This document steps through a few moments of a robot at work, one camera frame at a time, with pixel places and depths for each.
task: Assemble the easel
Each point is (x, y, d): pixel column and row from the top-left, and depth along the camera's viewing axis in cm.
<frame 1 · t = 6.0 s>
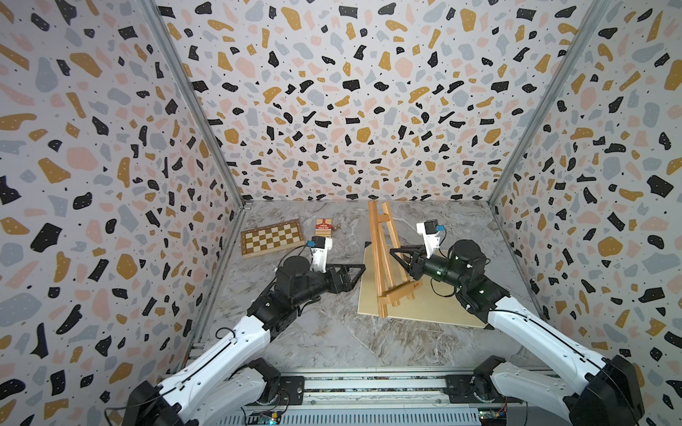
left hand: (358, 268, 71), fingers open
right hand: (395, 252, 70), fingers closed
light wooden canvas board: (434, 298, 69), point 24 cm above the table
wooden chess board box: (272, 239, 107), point 3 cm above the table
red Texas Hold'em card box: (323, 227, 112), point 3 cm above the table
small gold round cap: (335, 228, 113), point 2 cm above the table

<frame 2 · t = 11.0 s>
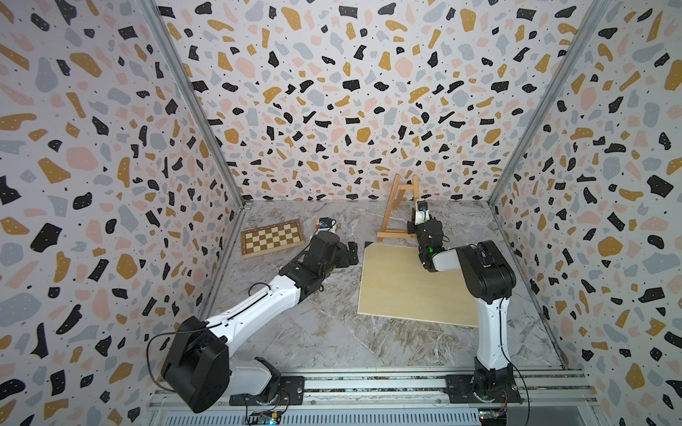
left hand: (348, 244, 82), fingers open
right hand: (418, 207, 102), fingers closed
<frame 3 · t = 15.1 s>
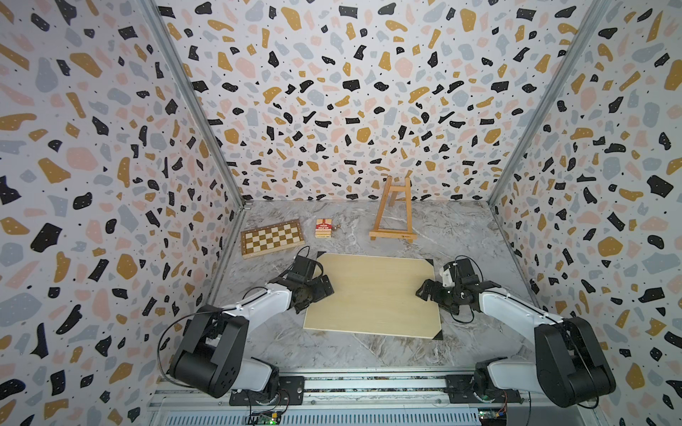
left hand: (328, 292, 90), fingers open
right hand: (427, 297, 90), fingers open
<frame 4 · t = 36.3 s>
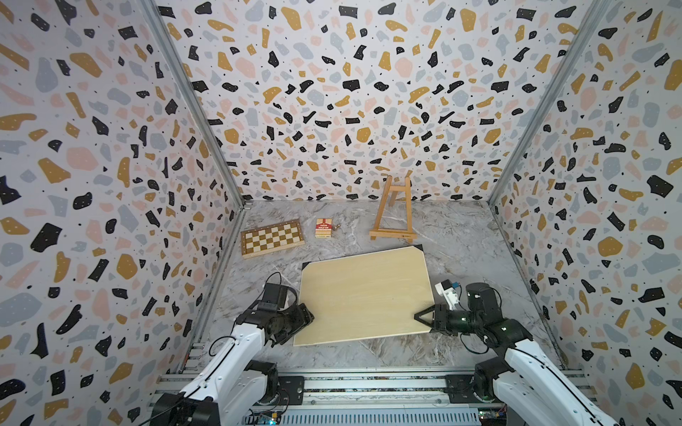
left hand: (311, 321, 84), fingers open
right hand: (420, 320, 76), fingers open
